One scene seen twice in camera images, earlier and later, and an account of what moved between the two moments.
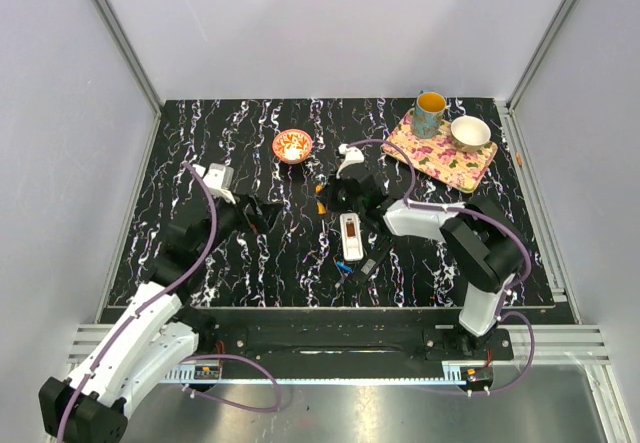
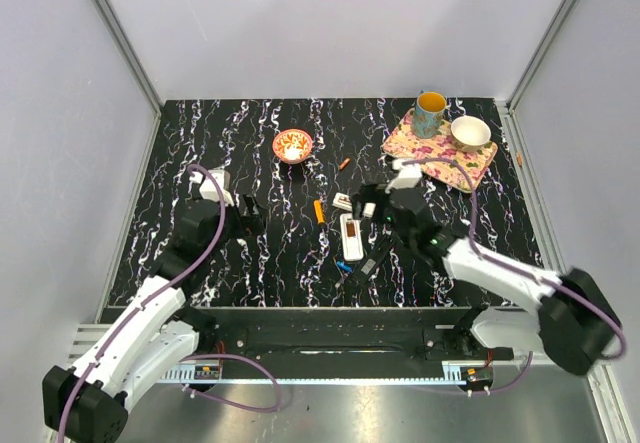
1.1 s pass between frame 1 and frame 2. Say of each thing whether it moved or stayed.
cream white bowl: stayed
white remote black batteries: stayed
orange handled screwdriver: moved
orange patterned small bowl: stayed
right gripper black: moved
